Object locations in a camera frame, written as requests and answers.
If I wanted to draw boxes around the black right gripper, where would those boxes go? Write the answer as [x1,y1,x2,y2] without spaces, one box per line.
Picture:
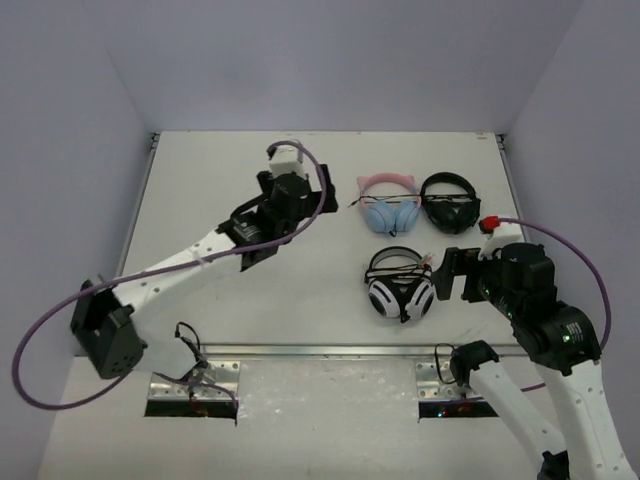
[431,246,521,320]

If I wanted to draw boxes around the white black headphones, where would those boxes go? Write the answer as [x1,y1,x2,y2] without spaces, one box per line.
[363,246,436,324]

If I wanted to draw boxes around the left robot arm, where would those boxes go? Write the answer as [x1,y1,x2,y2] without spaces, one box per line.
[70,165,338,380]

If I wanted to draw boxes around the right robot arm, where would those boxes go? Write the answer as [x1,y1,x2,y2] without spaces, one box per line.
[432,242,638,479]

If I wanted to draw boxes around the pink blue cat headphones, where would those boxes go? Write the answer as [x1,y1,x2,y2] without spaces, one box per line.
[351,172,422,237]

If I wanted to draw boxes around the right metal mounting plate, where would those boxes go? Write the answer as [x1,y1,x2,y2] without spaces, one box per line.
[415,358,480,402]

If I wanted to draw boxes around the metal mounting plate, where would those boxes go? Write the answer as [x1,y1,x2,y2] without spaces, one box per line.
[415,358,480,402]
[147,359,241,402]

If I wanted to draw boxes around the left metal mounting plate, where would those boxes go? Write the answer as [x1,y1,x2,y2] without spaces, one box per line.
[147,359,241,402]

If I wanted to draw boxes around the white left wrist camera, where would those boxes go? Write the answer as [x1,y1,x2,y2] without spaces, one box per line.
[267,142,307,179]

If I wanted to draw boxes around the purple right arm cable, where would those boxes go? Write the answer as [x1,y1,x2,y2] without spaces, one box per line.
[497,215,614,392]

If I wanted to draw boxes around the aluminium table edge rail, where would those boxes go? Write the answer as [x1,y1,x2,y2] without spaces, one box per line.
[144,341,531,359]

